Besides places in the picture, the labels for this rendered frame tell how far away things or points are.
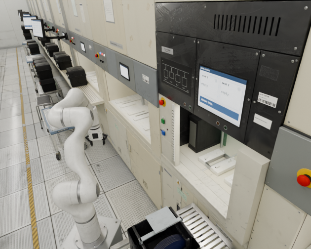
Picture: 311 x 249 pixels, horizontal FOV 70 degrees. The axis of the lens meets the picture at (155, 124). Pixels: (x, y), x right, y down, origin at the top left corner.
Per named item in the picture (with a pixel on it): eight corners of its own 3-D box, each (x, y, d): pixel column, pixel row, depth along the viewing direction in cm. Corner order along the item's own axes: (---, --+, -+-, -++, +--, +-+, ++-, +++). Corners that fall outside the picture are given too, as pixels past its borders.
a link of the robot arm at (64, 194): (94, 223, 118) (84, 191, 106) (58, 226, 117) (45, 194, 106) (97, 204, 129) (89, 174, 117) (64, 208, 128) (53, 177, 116)
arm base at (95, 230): (68, 246, 127) (59, 226, 118) (85, 218, 143) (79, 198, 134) (97, 254, 122) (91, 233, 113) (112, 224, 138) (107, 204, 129)
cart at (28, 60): (33, 84, 622) (23, 55, 581) (51, 81, 641) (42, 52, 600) (36, 93, 560) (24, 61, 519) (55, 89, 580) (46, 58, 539)
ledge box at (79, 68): (68, 83, 369) (64, 67, 356) (85, 79, 380) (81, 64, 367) (70, 88, 346) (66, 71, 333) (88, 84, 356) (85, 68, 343)
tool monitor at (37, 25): (35, 42, 370) (28, 19, 352) (66, 38, 390) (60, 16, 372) (37, 46, 338) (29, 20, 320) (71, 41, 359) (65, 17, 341)
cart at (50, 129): (46, 132, 389) (37, 107, 365) (75, 123, 412) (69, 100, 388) (57, 161, 317) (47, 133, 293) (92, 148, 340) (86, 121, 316)
